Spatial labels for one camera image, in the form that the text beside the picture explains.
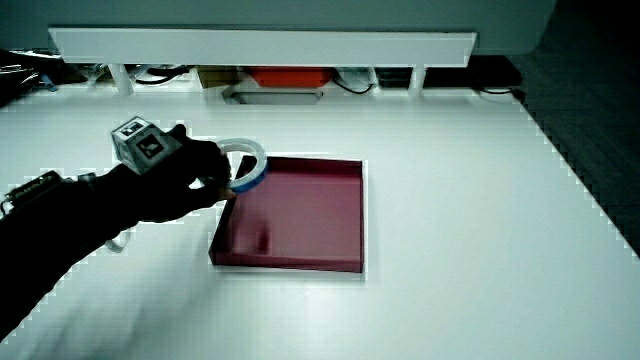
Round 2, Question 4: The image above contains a blue tape roll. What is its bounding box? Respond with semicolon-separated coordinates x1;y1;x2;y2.
215;137;269;195

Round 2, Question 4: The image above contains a dark red tray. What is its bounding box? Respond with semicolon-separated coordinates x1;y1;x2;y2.
208;155;366;274

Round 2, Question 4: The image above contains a black wrist sensor module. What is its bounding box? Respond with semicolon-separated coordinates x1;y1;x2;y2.
0;169;67;214

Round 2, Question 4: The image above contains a white desk shelf riser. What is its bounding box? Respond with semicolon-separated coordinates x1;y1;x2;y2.
48;27;478;98

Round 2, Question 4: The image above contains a person's left forearm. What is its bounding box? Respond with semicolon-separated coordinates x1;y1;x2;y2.
0;167;142;342

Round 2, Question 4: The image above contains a brown cardboard box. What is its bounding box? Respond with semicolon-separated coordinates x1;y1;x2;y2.
196;66;242;90

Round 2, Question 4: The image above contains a black coiled cable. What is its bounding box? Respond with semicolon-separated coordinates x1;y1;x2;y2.
133;65;192;86

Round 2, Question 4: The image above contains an orange box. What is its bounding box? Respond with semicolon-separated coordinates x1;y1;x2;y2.
248;67;335;89

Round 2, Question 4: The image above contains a black and white cable bundle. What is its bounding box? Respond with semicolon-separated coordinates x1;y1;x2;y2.
331;67;377;96

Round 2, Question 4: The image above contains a person's left hand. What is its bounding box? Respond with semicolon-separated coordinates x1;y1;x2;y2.
92;115;239;224

